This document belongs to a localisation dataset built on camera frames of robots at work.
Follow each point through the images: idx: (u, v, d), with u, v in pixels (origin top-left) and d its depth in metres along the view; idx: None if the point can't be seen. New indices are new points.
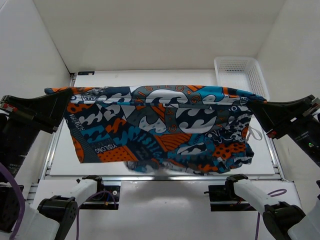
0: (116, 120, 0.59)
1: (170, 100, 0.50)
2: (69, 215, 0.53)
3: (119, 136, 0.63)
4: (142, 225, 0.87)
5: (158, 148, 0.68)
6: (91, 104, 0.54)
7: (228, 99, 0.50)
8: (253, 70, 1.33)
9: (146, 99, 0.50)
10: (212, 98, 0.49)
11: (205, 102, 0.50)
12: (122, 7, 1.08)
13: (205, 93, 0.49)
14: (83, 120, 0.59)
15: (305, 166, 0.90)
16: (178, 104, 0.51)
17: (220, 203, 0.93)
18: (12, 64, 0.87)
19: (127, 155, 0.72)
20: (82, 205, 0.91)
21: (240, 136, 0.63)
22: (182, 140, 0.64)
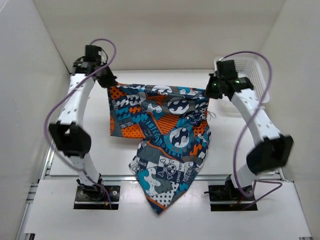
0: (135, 107, 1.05)
1: (164, 90, 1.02)
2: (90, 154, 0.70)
3: (136, 117, 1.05)
4: (142, 225, 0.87)
5: (157, 130, 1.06)
6: (124, 92, 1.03)
7: (192, 92, 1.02)
8: (254, 70, 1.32)
9: (154, 88, 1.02)
10: (185, 91, 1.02)
11: (181, 93, 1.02)
12: (122, 7, 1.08)
13: (181, 88, 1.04)
14: (118, 103, 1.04)
15: (305, 167, 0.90)
16: (168, 93, 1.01)
17: (220, 203, 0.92)
18: (12, 64, 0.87)
19: (138, 134, 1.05)
20: (81, 205, 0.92)
21: (204, 115, 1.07)
22: (172, 123, 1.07)
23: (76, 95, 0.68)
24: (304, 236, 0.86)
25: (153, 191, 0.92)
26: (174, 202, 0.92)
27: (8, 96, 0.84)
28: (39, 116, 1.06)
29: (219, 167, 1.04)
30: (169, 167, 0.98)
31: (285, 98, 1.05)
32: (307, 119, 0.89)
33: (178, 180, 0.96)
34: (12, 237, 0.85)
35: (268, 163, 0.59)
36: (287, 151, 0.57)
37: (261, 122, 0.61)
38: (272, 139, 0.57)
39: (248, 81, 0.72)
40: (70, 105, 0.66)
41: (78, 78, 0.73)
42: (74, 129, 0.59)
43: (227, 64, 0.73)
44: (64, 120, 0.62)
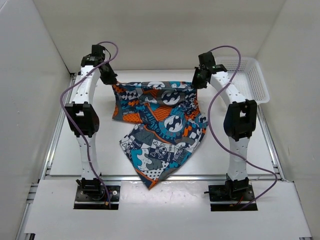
0: (136, 100, 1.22)
1: (157, 84, 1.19)
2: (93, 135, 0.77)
3: (136, 107, 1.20)
4: (142, 224, 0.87)
5: (154, 118, 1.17)
6: (124, 89, 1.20)
7: (182, 86, 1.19)
8: (253, 71, 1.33)
9: (149, 84, 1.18)
10: (176, 85, 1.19)
11: (173, 86, 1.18)
12: (122, 7, 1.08)
13: (172, 82, 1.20)
14: (121, 96, 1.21)
15: (305, 167, 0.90)
16: (162, 87, 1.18)
17: (220, 203, 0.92)
18: (12, 64, 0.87)
19: (136, 120, 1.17)
20: (81, 205, 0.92)
21: (193, 104, 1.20)
22: (167, 112, 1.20)
23: (87, 82, 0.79)
24: (304, 236, 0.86)
25: (145, 167, 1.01)
26: (163, 178, 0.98)
27: (8, 96, 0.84)
28: (39, 115, 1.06)
29: (219, 167, 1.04)
30: (162, 148, 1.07)
31: (285, 98, 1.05)
32: (307, 118, 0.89)
33: (168, 159, 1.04)
34: (12, 237, 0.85)
35: (239, 126, 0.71)
36: (253, 113, 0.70)
37: (231, 92, 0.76)
38: (239, 103, 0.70)
39: (223, 65, 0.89)
40: (82, 89, 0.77)
41: (88, 69, 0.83)
42: (86, 107, 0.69)
43: (206, 55, 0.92)
44: (78, 101, 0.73)
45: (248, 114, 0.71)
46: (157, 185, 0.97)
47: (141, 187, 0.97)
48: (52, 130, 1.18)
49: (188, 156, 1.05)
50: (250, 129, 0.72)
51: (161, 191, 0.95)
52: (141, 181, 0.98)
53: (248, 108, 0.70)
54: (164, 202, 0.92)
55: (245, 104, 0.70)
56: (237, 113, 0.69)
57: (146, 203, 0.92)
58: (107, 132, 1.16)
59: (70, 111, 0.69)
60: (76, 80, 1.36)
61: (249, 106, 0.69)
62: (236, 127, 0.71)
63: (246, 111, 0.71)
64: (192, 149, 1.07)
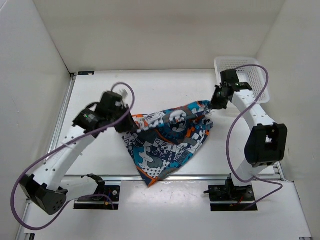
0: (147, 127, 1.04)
1: (179, 113, 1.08)
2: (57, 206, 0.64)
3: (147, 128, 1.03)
4: (141, 224, 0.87)
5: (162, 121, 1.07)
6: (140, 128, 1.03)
7: (202, 108, 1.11)
8: (254, 71, 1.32)
9: (169, 117, 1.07)
10: (195, 109, 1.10)
11: (194, 112, 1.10)
12: (121, 7, 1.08)
13: (191, 107, 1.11)
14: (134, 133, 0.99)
15: (305, 167, 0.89)
16: (184, 116, 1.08)
17: (220, 203, 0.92)
18: (12, 64, 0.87)
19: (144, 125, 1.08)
20: (81, 205, 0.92)
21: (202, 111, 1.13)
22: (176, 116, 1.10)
23: (61, 154, 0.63)
24: (304, 237, 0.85)
25: (145, 165, 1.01)
26: (164, 177, 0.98)
27: (8, 96, 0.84)
28: (39, 116, 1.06)
29: (219, 167, 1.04)
30: (165, 149, 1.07)
31: (285, 98, 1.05)
32: (307, 119, 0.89)
33: (169, 159, 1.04)
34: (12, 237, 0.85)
35: (263, 151, 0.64)
36: (281, 139, 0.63)
37: (256, 113, 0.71)
38: (264, 126, 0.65)
39: (247, 83, 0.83)
40: (52, 161, 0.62)
41: (74, 133, 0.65)
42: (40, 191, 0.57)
43: (229, 72, 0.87)
44: (39, 178, 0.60)
45: (275, 139, 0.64)
46: (157, 185, 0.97)
47: (141, 187, 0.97)
48: (52, 130, 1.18)
49: (189, 156, 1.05)
50: (275, 159, 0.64)
51: (161, 191, 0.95)
52: (141, 181, 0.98)
53: (276, 133, 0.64)
54: (164, 202, 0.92)
55: (272, 128, 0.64)
56: (262, 137, 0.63)
57: (146, 204, 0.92)
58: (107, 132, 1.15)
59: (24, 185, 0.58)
60: (76, 80, 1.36)
61: (277, 131, 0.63)
62: (260, 153, 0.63)
63: (273, 136, 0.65)
64: (194, 149, 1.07)
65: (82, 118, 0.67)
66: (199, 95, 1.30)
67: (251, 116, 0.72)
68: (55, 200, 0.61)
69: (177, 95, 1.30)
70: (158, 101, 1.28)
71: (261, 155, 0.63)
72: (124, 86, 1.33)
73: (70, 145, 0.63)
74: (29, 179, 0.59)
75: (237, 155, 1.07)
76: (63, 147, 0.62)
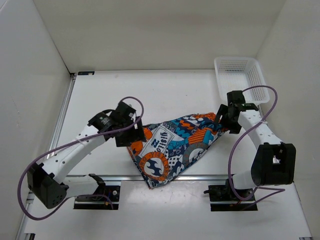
0: (167, 173, 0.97)
1: (197, 151, 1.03)
2: (57, 201, 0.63)
3: (169, 173, 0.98)
4: (141, 225, 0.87)
5: (180, 150, 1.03)
6: (163, 175, 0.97)
7: (215, 136, 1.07)
8: (253, 71, 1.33)
9: (189, 158, 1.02)
10: (211, 140, 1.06)
11: (209, 143, 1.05)
12: (122, 7, 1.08)
13: (207, 139, 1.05)
14: (157, 178, 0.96)
15: (305, 167, 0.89)
16: (201, 151, 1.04)
17: (220, 202, 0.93)
18: (12, 64, 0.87)
19: (165, 162, 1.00)
20: (81, 205, 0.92)
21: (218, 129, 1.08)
22: (194, 139, 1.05)
23: (73, 148, 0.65)
24: (304, 236, 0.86)
25: (149, 167, 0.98)
26: (169, 177, 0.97)
27: (8, 96, 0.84)
28: (39, 116, 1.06)
29: (219, 167, 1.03)
30: (171, 153, 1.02)
31: (285, 98, 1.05)
32: (307, 119, 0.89)
33: (174, 160, 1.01)
34: (12, 236, 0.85)
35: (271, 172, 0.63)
36: (289, 160, 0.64)
37: (263, 132, 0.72)
38: (272, 145, 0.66)
39: (253, 103, 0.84)
40: (63, 153, 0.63)
41: (88, 131, 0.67)
42: (47, 181, 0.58)
43: (235, 93, 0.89)
44: (46, 168, 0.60)
45: (283, 160, 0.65)
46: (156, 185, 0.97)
47: (141, 187, 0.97)
48: (52, 130, 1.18)
49: (192, 163, 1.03)
50: (284, 181, 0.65)
51: (161, 191, 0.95)
52: (142, 182, 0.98)
53: (284, 153, 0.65)
54: (164, 202, 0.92)
55: (279, 148, 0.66)
56: (269, 156, 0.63)
57: (146, 204, 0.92)
58: None
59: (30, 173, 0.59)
60: (76, 80, 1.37)
61: (285, 151, 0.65)
62: (268, 174, 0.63)
63: (280, 156, 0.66)
64: (198, 157, 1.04)
65: (98, 120, 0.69)
66: (199, 95, 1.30)
67: (257, 134, 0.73)
68: (57, 194, 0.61)
69: (177, 94, 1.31)
70: (157, 100, 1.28)
71: (269, 176, 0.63)
72: (124, 86, 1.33)
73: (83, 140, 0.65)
74: (37, 168, 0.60)
75: (237, 155, 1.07)
76: (75, 142, 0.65)
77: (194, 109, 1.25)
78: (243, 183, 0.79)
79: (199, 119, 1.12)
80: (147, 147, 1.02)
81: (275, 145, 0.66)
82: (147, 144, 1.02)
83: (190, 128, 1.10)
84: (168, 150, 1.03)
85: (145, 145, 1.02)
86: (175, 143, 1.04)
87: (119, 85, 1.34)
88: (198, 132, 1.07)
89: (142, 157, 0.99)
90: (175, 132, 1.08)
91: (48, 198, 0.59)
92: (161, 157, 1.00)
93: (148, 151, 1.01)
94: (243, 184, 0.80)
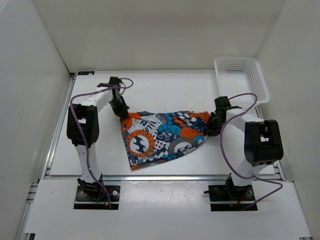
0: (148, 152, 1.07)
1: (184, 146, 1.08)
2: (94, 136, 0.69)
3: (150, 153, 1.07)
4: (141, 224, 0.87)
5: (166, 134, 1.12)
6: (145, 154, 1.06)
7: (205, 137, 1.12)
8: (253, 70, 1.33)
9: (174, 150, 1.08)
10: (201, 139, 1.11)
11: (199, 142, 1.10)
12: (122, 7, 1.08)
13: (197, 138, 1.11)
14: (138, 153, 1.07)
15: (306, 167, 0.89)
16: (188, 146, 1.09)
17: (220, 203, 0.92)
18: (12, 64, 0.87)
19: (151, 142, 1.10)
20: (80, 204, 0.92)
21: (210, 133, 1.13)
22: (184, 135, 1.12)
23: (98, 95, 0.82)
24: (304, 236, 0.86)
25: (135, 143, 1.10)
26: (150, 158, 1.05)
27: (8, 96, 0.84)
28: (39, 115, 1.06)
29: (219, 167, 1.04)
30: (159, 135, 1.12)
31: (284, 98, 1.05)
32: (307, 119, 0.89)
33: (161, 143, 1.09)
34: (12, 237, 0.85)
35: (260, 148, 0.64)
36: (275, 135, 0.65)
37: (247, 116, 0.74)
38: (257, 122, 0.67)
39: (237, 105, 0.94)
40: (92, 97, 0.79)
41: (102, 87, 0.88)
42: (90, 107, 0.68)
43: (221, 98, 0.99)
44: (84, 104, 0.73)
45: (270, 137, 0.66)
46: (156, 185, 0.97)
47: (141, 186, 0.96)
48: (52, 130, 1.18)
49: (178, 155, 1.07)
50: (274, 157, 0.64)
51: (161, 191, 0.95)
52: (141, 182, 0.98)
53: (269, 129, 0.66)
54: (164, 202, 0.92)
55: (264, 125, 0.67)
56: (255, 132, 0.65)
57: (146, 203, 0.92)
58: (108, 132, 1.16)
59: (75, 107, 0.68)
60: (76, 80, 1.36)
61: (270, 127, 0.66)
62: (257, 149, 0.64)
63: (267, 134, 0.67)
64: (185, 151, 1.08)
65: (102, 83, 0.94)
66: (199, 95, 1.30)
67: (242, 120, 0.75)
68: (95, 127, 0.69)
69: (177, 94, 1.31)
70: (158, 100, 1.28)
71: (260, 152, 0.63)
72: (124, 86, 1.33)
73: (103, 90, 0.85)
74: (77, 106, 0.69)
75: (237, 155, 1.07)
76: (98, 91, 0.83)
77: (194, 109, 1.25)
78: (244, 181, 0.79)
79: (192, 118, 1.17)
80: (136, 126, 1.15)
81: (260, 123, 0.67)
82: (137, 123, 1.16)
83: (182, 124, 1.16)
84: (156, 132, 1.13)
85: (134, 123, 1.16)
86: (165, 129, 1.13)
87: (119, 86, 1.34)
88: (190, 130, 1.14)
89: (130, 133, 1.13)
90: (167, 123, 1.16)
91: (93, 124, 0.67)
92: (147, 136, 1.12)
93: (137, 129, 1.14)
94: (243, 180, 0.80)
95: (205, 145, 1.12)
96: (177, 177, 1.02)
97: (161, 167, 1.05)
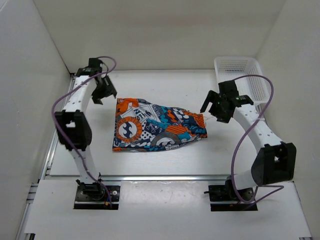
0: (132, 138, 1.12)
1: (167, 141, 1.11)
2: (86, 137, 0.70)
3: (133, 139, 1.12)
4: (141, 224, 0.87)
5: (153, 125, 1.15)
6: (128, 140, 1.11)
7: (192, 137, 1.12)
8: (253, 70, 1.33)
9: (157, 143, 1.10)
10: (186, 139, 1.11)
11: (182, 141, 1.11)
12: (122, 7, 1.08)
13: (182, 136, 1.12)
14: (124, 136, 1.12)
15: (306, 167, 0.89)
16: (170, 142, 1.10)
17: (220, 203, 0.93)
18: (12, 64, 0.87)
19: (138, 130, 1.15)
20: (80, 205, 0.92)
21: (199, 136, 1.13)
22: (170, 129, 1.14)
23: (81, 90, 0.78)
24: (304, 236, 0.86)
25: (124, 128, 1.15)
26: (133, 145, 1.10)
27: (8, 96, 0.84)
28: (39, 115, 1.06)
29: (219, 167, 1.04)
30: (147, 126, 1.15)
31: (285, 98, 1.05)
32: (307, 119, 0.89)
33: (148, 133, 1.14)
34: (12, 237, 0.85)
35: (273, 174, 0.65)
36: (290, 159, 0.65)
37: (262, 131, 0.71)
38: (273, 147, 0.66)
39: (247, 97, 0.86)
40: (75, 97, 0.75)
41: (83, 78, 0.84)
42: (76, 114, 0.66)
43: (227, 85, 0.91)
44: (69, 109, 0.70)
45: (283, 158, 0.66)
46: (156, 185, 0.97)
47: (141, 186, 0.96)
48: (52, 130, 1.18)
49: (159, 148, 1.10)
50: (285, 179, 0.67)
51: (161, 191, 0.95)
52: (141, 182, 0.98)
53: (283, 151, 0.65)
54: (164, 202, 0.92)
55: (279, 147, 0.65)
56: (271, 159, 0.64)
57: (146, 203, 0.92)
58: (108, 133, 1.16)
59: (59, 116, 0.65)
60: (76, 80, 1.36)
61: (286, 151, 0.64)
62: (269, 177, 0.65)
63: (281, 155, 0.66)
64: (167, 146, 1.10)
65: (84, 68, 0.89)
66: (199, 95, 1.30)
67: (255, 133, 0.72)
68: (86, 130, 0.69)
69: (177, 94, 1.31)
70: (158, 100, 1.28)
71: (272, 178, 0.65)
72: (124, 86, 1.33)
73: (84, 82, 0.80)
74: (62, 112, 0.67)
75: (236, 155, 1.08)
76: (79, 86, 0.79)
77: (194, 109, 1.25)
78: (243, 183, 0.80)
79: (185, 116, 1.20)
80: (130, 112, 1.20)
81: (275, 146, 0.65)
82: (132, 110, 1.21)
83: (174, 120, 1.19)
84: (146, 122, 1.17)
85: (129, 110, 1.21)
86: (154, 121, 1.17)
87: (120, 86, 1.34)
88: (179, 127, 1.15)
89: (122, 117, 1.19)
90: (159, 116, 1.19)
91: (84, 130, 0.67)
92: (137, 125, 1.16)
93: (129, 115, 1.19)
94: (244, 183, 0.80)
95: (205, 144, 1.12)
96: (177, 177, 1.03)
97: (161, 167, 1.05)
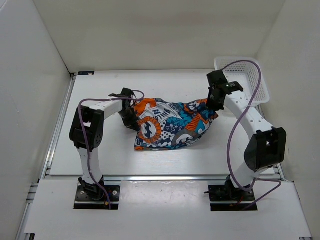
0: (154, 138, 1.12)
1: (185, 137, 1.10)
2: (96, 141, 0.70)
3: (156, 139, 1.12)
4: (140, 224, 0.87)
5: (176, 125, 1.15)
6: (151, 140, 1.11)
7: (207, 125, 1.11)
8: (253, 70, 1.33)
9: (177, 141, 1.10)
10: (202, 129, 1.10)
11: (199, 132, 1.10)
12: (122, 7, 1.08)
13: (197, 129, 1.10)
14: (145, 137, 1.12)
15: (306, 167, 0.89)
16: (189, 138, 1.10)
17: (220, 203, 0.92)
18: (12, 64, 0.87)
19: (159, 130, 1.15)
20: (80, 204, 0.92)
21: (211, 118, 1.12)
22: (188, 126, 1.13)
23: (108, 102, 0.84)
24: (304, 236, 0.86)
25: (145, 128, 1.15)
26: (155, 145, 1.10)
27: (8, 96, 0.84)
28: (39, 115, 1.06)
29: (219, 167, 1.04)
30: (166, 126, 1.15)
31: (284, 98, 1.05)
32: (307, 119, 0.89)
33: (169, 133, 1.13)
34: (12, 236, 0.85)
35: (265, 158, 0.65)
36: (280, 142, 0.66)
37: (253, 118, 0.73)
38: (264, 132, 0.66)
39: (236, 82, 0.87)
40: (101, 104, 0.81)
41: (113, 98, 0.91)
42: (97, 114, 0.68)
43: (216, 74, 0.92)
44: (92, 107, 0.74)
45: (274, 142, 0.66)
46: (157, 185, 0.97)
47: (141, 186, 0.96)
48: (52, 129, 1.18)
49: (181, 145, 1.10)
50: (276, 162, 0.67)
51: (161, 191, 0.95)
52: (141, 182, 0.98)
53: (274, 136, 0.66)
54: (164, 202, 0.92)
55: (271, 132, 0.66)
56: (263, 142, 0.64)
57: (146, 203, 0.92)
58: (108, 133, 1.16)
59: (82, 110, 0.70)
60: (76, 80, 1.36)
61: (277, 135, 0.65)
62: (262, 160, 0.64)
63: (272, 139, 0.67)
64: (188, 143, 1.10)
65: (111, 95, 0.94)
66: (199, 95, 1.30)
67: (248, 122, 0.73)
68: (98, 134, 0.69)
69: (177, 94, 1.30)
70: None
71: (263, 161, 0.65)
72: (124, 86, 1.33)
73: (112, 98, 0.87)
74: (85, 108, 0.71)
75: (237, 155, 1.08)
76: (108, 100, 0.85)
77: None
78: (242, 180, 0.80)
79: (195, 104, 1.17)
80: (148, 112, 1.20)
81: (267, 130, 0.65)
82: (150, 110, 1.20)
83: (189, 112, 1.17)
84: (165, 122, 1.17)
85: (147, 110, 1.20)
86: (174, 121, 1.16)
87: (120, 86, 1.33)
88: (193, 120, 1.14)
89: (141, 118, 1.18)
90: (179, 114, 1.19)
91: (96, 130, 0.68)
92: (156, 124, 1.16)
93: (148, 115, 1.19)
94: (242, 181, 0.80)
95: (205, 144, 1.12)
96: (177, 177, 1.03)
97: (161, 167, 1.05)
